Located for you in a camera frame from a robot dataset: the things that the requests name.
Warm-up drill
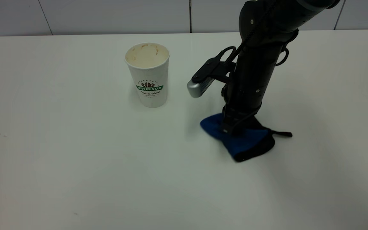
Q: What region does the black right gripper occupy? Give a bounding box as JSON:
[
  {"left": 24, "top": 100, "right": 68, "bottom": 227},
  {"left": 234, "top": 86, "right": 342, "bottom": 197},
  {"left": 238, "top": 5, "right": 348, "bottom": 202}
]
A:
[{"left": 222, "top": 46, "right": 278, "bottom": 134}]

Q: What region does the blue microfiber cloth black trim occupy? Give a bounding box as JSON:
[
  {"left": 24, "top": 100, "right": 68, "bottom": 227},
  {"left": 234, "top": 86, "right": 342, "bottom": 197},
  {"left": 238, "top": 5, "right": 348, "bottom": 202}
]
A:
[{"left": 200, "top": 112, "right": 293, "bottom": 163}]

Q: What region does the white paper coffee cup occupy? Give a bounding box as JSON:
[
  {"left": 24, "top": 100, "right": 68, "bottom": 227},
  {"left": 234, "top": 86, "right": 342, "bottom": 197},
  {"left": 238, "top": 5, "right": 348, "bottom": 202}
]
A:
[{"left": 125, "top": 42, "right": 171, "bottom": 108}]

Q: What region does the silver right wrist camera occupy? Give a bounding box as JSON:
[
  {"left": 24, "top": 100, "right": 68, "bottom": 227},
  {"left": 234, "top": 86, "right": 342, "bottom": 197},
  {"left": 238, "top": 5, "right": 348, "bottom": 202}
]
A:
[{"left": 187, "top": 57, "right": 236, "bottom": 98}]

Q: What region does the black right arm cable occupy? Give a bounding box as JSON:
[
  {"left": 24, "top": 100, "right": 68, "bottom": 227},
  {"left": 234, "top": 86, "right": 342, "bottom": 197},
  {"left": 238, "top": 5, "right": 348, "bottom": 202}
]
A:
[{"left": 275, "top": 47, "right": 289, "bottom": 67}]

